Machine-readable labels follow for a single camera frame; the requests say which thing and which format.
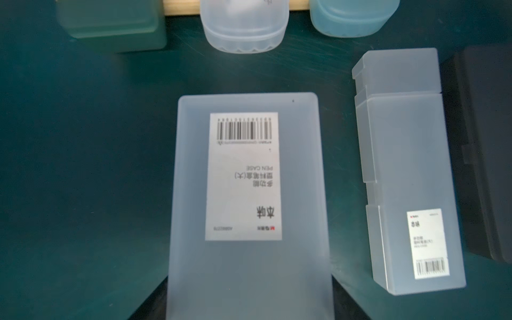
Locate dark green pencil case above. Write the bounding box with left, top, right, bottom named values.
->
left=55, top=0, right=167, bottom=53

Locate wide frosted pencil case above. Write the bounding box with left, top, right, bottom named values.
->
left=166, top=93, right=335, bottom=319

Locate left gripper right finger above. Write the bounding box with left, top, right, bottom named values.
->
left=332, top=277, right=370, bottom=320

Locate narrow frosted pencil case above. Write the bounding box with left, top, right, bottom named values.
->
left=352, top=48, right=466, bottom=295

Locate clear rounded pencil case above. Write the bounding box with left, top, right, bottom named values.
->
left=200, top=0, right=289, bottom=54

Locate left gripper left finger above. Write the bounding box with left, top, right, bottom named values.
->
left=128, top=278, right=168, bottom=320

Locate light blue pencil case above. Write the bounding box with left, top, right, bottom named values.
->
left=309, top=0, right=400, bottom=38

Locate black pencil case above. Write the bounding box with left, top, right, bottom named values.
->
left=440, top=43, right=511, bottom=263

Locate wooden two-tier shelf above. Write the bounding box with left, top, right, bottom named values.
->
left=163, top=0, right=311, bottom=17

